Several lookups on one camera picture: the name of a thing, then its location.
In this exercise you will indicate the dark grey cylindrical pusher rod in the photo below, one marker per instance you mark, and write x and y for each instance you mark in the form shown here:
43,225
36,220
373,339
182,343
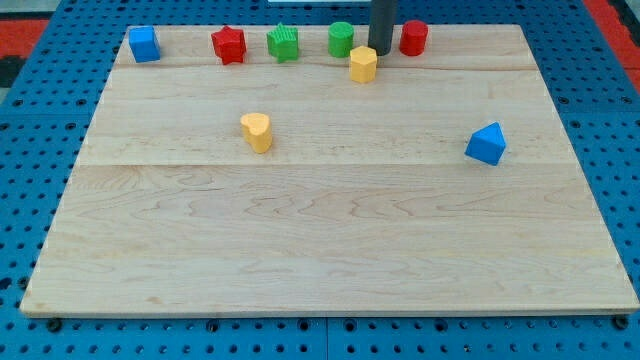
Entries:
381,25

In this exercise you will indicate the yellow hexagon block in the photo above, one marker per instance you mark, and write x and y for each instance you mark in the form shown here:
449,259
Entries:
363,64

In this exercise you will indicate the red cylinder block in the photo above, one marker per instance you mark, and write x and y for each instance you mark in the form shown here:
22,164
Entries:
413,37

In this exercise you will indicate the green cylinder block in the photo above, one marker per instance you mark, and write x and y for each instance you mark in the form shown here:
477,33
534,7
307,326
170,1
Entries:
340,39

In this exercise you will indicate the green star block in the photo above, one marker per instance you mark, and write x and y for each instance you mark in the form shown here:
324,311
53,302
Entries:
283,43

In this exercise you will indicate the red star block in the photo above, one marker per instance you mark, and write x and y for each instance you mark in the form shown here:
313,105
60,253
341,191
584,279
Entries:
229,45

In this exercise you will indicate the blue triangular prism block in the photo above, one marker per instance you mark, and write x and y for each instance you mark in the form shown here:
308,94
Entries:
487,144

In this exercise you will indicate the yellow heart block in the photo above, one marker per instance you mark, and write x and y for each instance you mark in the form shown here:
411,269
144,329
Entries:
257,131

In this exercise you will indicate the light wooden board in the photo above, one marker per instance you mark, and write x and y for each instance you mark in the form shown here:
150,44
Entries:
365,205

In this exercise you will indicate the blue cube block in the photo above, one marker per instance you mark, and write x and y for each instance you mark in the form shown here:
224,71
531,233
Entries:
144,44

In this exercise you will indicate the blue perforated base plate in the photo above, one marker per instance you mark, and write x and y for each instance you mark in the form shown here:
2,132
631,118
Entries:
48,109

